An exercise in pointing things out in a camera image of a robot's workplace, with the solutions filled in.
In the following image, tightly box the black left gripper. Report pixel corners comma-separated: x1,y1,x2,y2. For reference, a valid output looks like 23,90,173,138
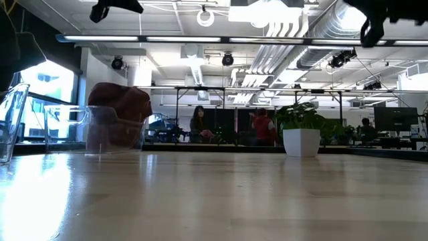
89,0,145,24

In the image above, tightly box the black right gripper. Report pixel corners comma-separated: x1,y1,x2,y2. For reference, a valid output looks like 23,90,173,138
344,0,428,48

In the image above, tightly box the black ceiling light cluster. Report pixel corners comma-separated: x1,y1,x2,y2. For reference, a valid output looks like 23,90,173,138
328,48,358,69

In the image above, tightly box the black ceiling spotlight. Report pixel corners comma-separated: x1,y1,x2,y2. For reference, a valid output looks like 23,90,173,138
221,52,235,67
110,56,125,71

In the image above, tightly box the black computer monitor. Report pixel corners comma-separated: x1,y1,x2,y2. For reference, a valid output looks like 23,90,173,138
373,106,419,133

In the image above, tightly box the long linear ceiling light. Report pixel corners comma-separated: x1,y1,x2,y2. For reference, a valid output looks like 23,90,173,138
56,33,428,48

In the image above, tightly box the person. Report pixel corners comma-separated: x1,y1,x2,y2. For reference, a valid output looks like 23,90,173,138
189,105,215,144
358,116,378,142
250,107,279,147

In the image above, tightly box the black office desk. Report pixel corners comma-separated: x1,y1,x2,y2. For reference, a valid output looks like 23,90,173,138
354,135,428,151

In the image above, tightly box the clear plastic bin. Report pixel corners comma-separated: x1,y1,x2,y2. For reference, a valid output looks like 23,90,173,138
43,104,148,154
0,82,31,165

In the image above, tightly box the green plant in white pot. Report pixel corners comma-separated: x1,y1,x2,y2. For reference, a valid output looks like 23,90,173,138
273,101,330,159

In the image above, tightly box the silver ventilation duct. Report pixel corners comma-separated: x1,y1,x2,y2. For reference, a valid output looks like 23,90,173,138
296,0,391,70

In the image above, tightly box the white cable coil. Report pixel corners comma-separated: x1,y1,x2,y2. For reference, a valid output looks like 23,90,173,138
196,9,215,28

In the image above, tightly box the black metal rack frame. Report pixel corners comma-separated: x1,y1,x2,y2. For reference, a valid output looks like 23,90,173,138
175,86,344,147

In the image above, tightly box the black aluminium table frame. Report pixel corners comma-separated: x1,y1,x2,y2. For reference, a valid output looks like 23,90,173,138
13,142,428,163

